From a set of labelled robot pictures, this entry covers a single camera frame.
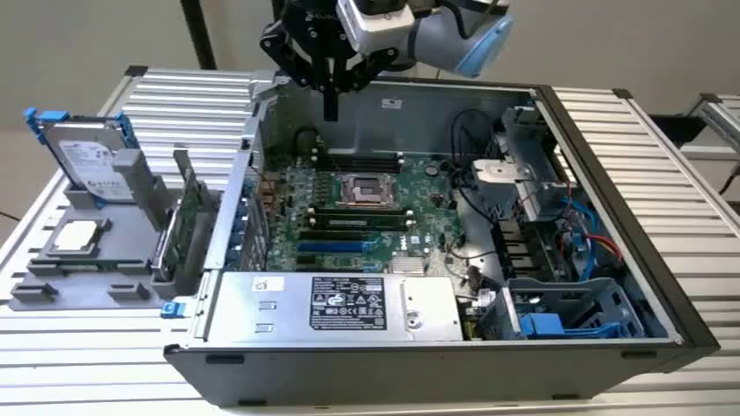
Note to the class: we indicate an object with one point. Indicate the black expansion slot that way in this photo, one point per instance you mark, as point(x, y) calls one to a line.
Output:
point(332, 236)

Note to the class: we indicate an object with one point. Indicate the grey parts rack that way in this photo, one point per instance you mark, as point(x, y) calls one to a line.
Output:
point(124, 255)

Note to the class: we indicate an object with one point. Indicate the hard disk in blue carrier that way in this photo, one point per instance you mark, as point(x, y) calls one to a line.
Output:
point(86, 160)

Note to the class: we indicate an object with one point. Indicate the blue plastic drive latch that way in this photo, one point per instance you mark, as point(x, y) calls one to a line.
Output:
point(540, 325)

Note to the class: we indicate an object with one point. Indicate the blue case latch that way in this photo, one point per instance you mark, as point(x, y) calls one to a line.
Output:
point(170, 310)

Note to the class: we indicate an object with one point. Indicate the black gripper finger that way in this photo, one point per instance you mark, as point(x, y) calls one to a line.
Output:
point(369, 69)
point(289, 60)

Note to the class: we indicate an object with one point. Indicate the aluminium frame table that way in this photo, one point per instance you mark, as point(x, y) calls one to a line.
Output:
point(716, 112)

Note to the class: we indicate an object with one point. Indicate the black pole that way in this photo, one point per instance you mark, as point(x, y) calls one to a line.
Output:
point(198, 34)

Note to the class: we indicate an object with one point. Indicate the blue expansion slot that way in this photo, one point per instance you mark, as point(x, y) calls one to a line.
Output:
point(332, 248)

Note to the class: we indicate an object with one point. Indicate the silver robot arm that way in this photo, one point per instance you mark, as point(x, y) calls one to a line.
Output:
point(438, 43)

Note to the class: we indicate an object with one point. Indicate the green RAM stick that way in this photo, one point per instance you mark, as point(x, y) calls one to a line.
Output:
point(352, 222)

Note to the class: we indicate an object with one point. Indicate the black bracket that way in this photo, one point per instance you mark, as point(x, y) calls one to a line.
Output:
point(676, 128)

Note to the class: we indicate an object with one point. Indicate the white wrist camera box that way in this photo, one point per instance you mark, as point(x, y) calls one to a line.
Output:
point(376, 30)

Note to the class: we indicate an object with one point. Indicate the green graphics card black fan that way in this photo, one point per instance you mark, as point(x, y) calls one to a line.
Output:
point(188, 208)

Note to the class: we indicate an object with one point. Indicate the silver power supply unit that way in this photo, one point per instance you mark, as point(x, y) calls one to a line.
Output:
point(289, 320)

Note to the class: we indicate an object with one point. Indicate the small silver heatsink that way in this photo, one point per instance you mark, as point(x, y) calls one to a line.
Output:
point(410, 265)

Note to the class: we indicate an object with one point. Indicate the open grey PC case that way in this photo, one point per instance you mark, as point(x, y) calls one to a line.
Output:
point(404, 377)

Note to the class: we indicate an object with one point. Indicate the green motherboard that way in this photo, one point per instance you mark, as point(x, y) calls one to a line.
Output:
point(428, 208)

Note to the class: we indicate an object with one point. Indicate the silver CPU chip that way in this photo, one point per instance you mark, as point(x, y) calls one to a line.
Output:
point(77, 236)

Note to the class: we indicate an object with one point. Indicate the CPU socket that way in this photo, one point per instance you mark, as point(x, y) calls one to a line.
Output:
point(366, 188)

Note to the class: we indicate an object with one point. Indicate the black case latch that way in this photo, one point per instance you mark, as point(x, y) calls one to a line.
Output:
point(245, 144)

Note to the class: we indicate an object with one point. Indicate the metal drive cage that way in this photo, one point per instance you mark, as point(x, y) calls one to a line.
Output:
point(537, 173)

